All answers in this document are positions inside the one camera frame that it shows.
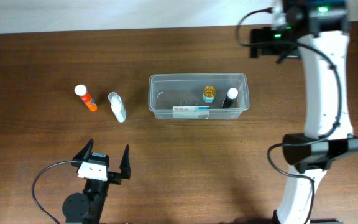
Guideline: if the small jar gold lid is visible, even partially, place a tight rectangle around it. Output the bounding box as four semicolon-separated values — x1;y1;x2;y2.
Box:
203;86;216;103

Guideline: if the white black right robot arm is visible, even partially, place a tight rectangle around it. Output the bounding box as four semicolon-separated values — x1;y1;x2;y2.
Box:
249;1;358;223

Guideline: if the clear plastic container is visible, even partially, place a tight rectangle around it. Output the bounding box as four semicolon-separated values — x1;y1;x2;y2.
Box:
149;73;250;120

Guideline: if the white spray bottle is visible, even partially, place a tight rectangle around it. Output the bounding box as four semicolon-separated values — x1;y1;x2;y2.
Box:
108;92;127;123

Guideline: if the white green medicine box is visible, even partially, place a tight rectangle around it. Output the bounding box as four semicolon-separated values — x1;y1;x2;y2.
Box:
173;106;209;119

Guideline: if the orange tube white cap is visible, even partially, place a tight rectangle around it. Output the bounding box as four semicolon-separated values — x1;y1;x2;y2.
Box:
74;85;98;111

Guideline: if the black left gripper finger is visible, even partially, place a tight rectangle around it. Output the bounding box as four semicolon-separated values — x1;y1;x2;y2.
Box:
119;144;131;180
73;139;94;162

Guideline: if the dark bottle white cap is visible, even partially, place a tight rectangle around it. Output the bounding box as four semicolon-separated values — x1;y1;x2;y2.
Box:
221;88;239;109

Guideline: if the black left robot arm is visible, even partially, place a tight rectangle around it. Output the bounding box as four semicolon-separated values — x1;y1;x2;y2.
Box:
62;139;131;223

